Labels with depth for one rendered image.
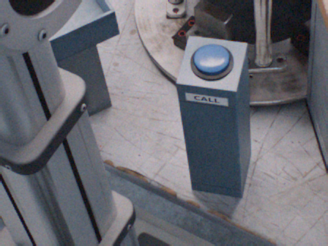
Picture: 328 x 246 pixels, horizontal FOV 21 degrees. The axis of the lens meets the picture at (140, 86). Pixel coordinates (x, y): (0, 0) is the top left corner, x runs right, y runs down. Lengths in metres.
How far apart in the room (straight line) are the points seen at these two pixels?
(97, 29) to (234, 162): 0.25
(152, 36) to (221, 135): 0.31
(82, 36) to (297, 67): 0.38
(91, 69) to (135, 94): 0.12
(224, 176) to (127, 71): 0.26
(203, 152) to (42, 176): 0.33
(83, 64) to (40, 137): 0.40
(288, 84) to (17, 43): 0.73
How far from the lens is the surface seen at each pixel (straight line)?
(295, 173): 1.24
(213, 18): 1.28
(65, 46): 1.05
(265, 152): 1.25
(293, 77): 1.30
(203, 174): 1.18
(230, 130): 1.07
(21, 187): 0.88
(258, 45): 1.26
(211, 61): 1.01
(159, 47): 1.34
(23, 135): 0.81
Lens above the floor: 1.86
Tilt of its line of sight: 54 degrees down
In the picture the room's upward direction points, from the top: 12 degrees counter-clockwise
